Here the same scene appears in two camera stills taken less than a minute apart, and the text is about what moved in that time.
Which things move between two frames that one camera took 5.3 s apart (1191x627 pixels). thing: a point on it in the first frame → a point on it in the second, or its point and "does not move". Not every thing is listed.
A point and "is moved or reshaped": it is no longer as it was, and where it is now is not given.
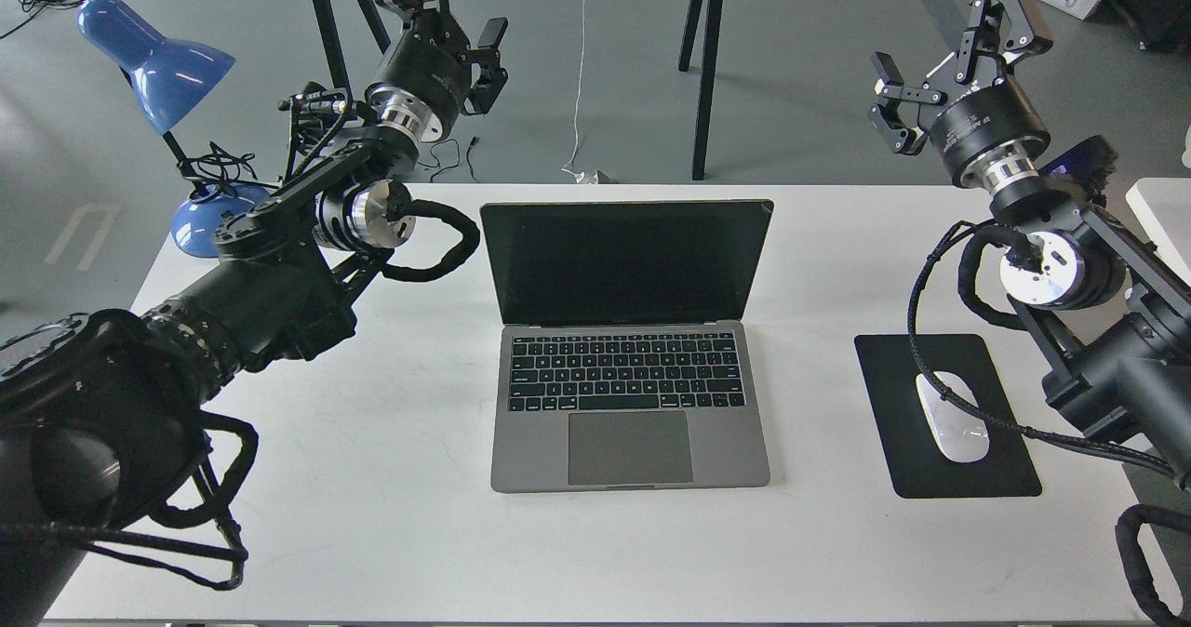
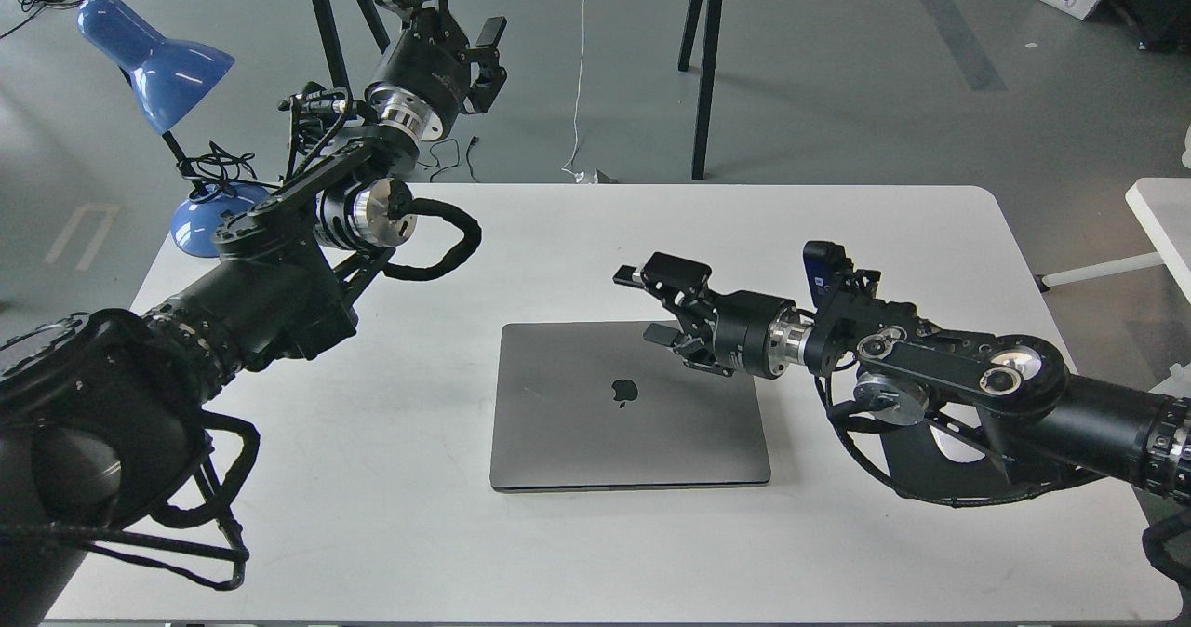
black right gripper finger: (997, 22) → (682, 281)
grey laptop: (621, 361) is moved or reshaped
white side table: (1163, 207) does not move
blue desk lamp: (167, 77) does not move
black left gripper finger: (487, 57) does not move
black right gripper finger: (903, 138) → (690, 350)
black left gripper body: (432, 62) does not move
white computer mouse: (962, 433) does not move
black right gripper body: (974, 121) → (756, 333)
